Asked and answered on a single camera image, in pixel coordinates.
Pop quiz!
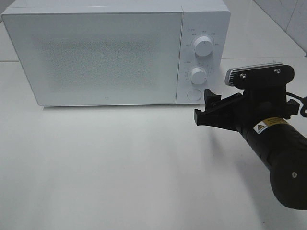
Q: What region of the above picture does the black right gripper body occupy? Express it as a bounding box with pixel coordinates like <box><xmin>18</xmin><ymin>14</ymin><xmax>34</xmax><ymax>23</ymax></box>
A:
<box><xmin>229</xmin><ymin>94</ymin><xmax>307</xmax><ymax>168</ymax></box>

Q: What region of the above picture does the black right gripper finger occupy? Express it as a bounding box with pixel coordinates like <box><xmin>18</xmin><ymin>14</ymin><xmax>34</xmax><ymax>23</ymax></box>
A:
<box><xmin>194</xmin><ymin>109</ymin><xmax>237</xmax><ymax>131</ymax></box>
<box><xmin>204</xmin><ymin>89</ymin><xmax>245</xmax><ymax>112</ymax></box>

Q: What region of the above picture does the round white door release button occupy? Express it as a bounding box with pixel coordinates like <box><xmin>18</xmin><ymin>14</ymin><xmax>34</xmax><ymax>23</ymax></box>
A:
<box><xmin>187</xmin><ymin>89</ymin><xmax>202</xmax><ymax>101</ymax></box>

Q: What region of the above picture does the white timer knob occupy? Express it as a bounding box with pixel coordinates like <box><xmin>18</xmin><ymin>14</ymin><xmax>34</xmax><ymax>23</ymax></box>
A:
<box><xmin>189</xmin><ymin>67</ymin><xmax>207</xmax><ymax>85</ymax></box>

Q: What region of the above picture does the white microwave door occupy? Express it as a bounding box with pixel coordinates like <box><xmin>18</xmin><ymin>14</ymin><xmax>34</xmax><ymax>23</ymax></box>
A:
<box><xmin>3</xmin><ymin>13</ymin><xmax>182</xmax><ymax>106</ymax></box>

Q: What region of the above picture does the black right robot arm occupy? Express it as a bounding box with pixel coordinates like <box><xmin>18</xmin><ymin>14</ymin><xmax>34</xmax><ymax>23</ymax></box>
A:
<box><xmin>194</xmin><ymin>89</ymin><xmax>307</xmax><ymax>210</ymax></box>

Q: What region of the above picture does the white upper power knob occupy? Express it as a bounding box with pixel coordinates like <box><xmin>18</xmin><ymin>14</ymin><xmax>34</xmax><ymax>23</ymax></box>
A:
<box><xmin>192</xmin><ymin>34</ymin><xmax>213</xmax><ymax>57</ymax></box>

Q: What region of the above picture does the white microwave oven body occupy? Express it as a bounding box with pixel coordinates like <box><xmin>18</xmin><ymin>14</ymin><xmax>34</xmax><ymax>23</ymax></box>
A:
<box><xmin>1</xmin><ymin>0</ymin><xmax>231</xmax><ymax>106</ymax></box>

